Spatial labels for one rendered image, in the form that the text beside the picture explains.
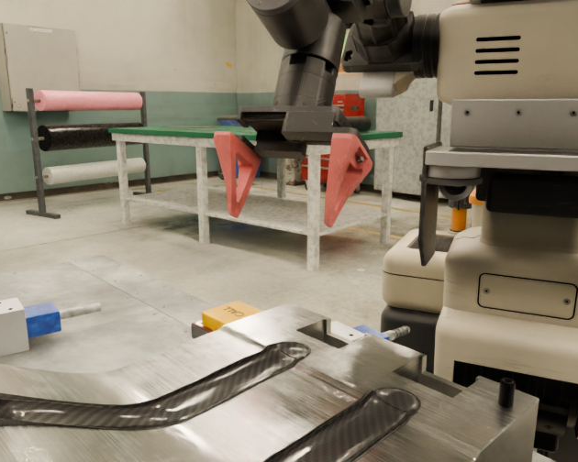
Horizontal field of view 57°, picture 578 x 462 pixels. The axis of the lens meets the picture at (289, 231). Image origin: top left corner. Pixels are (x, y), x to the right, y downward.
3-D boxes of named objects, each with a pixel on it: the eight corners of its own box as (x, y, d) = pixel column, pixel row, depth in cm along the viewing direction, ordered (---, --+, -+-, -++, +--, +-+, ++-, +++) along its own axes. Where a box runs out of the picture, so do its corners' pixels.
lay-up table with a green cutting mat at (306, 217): (204, 207, 585) (200, 113, 562) (397, 243, 434) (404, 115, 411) (112, 225, 501) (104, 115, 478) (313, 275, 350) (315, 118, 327)
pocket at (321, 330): (327, 351, 53) (328, 316, 52) (370, 370, 49) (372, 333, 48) (295, 366, 50) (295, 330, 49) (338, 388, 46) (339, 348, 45)
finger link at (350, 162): (339, 217, 43) (359, 111, 45) (261, 210, 46) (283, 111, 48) (361, 237, 49) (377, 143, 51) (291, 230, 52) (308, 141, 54)
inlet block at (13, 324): (95, 319, 74) (93, 282, 73) (107, 331, 70) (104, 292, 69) (-9, 343, 67) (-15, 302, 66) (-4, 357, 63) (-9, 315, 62)
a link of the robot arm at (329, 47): (354, 32, 54) (304, 35, 57) (334, -13, 48) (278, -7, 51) (343, 93, 53) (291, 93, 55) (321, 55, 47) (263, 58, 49)
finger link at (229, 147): (263, 210, 46) (284, 111, 48) (194, 203, 49) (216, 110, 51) (293, 230, 52) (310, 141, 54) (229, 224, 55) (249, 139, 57)
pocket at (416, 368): (421, 392, 45) (423, 353, 44) (479, 419, 42) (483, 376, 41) (389, 413, 42) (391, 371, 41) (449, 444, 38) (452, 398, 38)
